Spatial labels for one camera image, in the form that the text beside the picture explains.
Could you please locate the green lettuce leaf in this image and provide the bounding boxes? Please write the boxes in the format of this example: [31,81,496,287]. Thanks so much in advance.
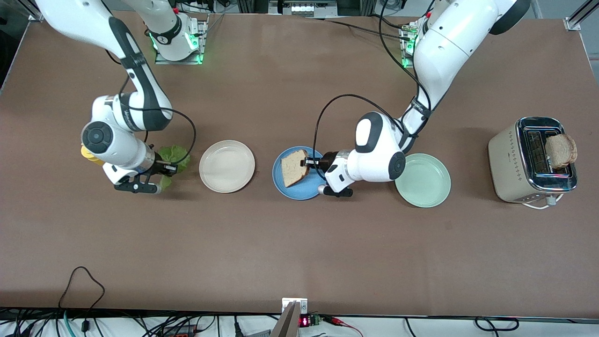
[157,145,192,190]

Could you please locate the brown bread slice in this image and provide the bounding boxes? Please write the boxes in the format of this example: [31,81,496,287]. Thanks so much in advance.
[280,148,311,188]
[545,133,578,169]

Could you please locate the yellow mustard squeeze bottle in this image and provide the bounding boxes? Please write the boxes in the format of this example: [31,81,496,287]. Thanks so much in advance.
[80,145,105,166]

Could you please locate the blue round plate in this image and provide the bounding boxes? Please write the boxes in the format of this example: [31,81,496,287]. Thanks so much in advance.
[272,146,329,201]

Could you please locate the beige round plate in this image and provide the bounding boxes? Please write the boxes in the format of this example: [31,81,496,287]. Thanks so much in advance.
[199,140,256,194]

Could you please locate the light green round plate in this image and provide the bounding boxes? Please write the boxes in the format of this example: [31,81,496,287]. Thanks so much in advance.
[394,153,452,208]

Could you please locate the metal equipment rack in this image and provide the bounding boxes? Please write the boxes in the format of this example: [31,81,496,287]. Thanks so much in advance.
[236,0,375,17]

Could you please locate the black red power strip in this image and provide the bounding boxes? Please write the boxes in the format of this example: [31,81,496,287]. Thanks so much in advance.
[161,325,197,337]

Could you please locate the silver beige toaster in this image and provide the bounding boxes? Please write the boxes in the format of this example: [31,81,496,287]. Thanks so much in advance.
[488,117,578,204]

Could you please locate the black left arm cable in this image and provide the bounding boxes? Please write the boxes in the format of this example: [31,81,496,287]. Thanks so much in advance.
[313,0,434,184]

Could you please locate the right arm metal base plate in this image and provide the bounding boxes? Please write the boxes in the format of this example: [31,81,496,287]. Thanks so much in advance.
[154,14,209,66]

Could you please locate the thin black looped cable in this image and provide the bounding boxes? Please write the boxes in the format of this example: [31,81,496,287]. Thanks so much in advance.
[58,266,106,323]

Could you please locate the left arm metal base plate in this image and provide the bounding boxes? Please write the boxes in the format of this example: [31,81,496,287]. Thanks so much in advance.
[399,22,417,69]

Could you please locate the long black base cable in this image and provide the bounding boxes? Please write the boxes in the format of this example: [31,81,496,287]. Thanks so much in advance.
[304,16,412,41]

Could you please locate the short black base cable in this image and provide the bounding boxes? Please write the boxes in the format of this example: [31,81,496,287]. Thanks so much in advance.
[370,14,415,30]

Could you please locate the red clip lead wires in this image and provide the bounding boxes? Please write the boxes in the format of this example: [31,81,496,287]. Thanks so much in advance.
[323,316,364,337]

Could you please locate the grey metal camera bracket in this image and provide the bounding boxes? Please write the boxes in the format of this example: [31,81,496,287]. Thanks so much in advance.
[270,297,309,337]

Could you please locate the white toaster power cord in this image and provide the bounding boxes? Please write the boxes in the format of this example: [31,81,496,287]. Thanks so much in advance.
[520,194,561,210]

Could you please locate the black coiled floor cable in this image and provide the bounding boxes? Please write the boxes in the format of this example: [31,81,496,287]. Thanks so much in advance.
[474,316,520,332]

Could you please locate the aluminium frame profile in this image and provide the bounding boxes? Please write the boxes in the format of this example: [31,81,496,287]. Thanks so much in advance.
[563,0,599,32]

